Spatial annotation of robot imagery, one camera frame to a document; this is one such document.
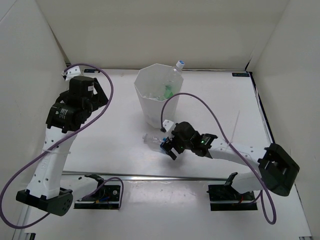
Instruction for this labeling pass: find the clear bottle blue label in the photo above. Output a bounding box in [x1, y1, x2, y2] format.
[142, 133, 166, 152]

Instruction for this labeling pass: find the crushed green plastic bottle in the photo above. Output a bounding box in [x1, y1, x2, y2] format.
[163, 84, 174, 100]

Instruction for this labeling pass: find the clear plastic bottle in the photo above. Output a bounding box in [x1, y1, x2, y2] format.
[148, 60, 185, 101]

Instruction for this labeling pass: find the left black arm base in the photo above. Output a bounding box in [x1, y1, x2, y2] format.
[72, 174, 124, 210]

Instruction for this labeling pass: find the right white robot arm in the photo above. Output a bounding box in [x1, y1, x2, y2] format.
[160, 120, 300, 200]

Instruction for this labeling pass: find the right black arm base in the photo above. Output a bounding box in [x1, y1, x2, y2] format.
[207, 172, 258, 212]

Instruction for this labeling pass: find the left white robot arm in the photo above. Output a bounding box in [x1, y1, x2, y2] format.
[16, 76, 109, 216]

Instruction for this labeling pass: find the white octagonal plastic bin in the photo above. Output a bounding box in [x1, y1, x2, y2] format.
[134, 63, 184, 129]

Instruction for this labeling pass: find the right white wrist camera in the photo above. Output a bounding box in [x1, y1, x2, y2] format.
[161, 119, 175, 133]

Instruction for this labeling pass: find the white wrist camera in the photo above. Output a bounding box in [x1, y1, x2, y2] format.
[161, 119, 175, 133]
[61, 65, 83, 82]

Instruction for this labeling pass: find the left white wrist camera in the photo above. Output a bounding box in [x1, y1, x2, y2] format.
[61, 65, 83, 82]

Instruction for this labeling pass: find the aluminium frame rail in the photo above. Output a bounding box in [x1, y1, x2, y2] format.
[62, 170, 231, 182]

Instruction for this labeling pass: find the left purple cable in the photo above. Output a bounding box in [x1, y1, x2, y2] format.
[0, 62, 123, 229]

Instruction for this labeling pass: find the purple cable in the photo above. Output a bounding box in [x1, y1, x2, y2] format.
[0, 62, 123, 229]
[159, 92, 277, 224]

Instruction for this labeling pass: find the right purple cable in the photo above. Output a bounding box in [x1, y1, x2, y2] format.
[159, 92, 277, 224]

